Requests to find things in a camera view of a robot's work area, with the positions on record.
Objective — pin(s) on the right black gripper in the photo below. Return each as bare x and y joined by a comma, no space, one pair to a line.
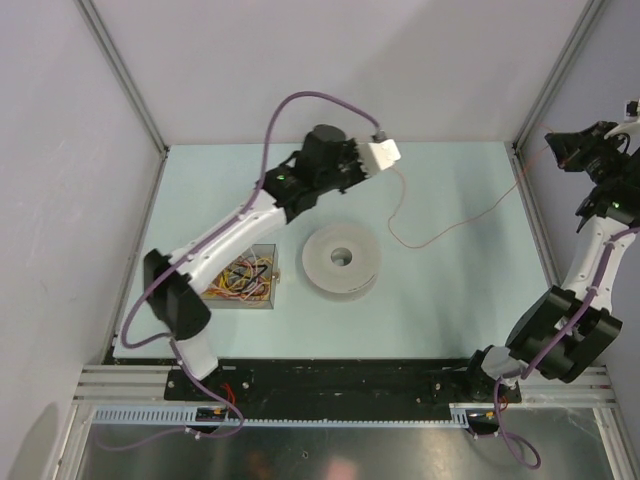
571,149

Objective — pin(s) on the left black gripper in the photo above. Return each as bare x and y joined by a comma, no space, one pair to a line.
351,151

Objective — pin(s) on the grey perforated cable spool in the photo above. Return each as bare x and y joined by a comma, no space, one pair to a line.
342,261

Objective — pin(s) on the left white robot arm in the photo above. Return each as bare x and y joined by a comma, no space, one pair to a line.
175,282

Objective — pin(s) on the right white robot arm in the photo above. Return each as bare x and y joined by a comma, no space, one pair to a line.
572,323

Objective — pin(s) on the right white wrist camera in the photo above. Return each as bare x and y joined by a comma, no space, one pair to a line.
631,115

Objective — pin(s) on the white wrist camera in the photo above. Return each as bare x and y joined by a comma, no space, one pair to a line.
376,157
631,115

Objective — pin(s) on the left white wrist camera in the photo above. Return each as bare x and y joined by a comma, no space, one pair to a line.
376,157

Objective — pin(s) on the clear plastic cable box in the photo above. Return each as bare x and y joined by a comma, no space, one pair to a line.
248,282

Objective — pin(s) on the right aluminium frame post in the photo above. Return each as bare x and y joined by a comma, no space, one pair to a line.
579,35

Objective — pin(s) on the aluminium frame post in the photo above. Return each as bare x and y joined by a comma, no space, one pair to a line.
579,35
114,59

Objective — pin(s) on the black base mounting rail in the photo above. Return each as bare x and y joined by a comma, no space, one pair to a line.
349,388

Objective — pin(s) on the white slotted cable duct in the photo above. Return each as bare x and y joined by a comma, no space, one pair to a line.
454,415

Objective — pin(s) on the left aluminium frame post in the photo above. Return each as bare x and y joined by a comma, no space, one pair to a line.
114,59

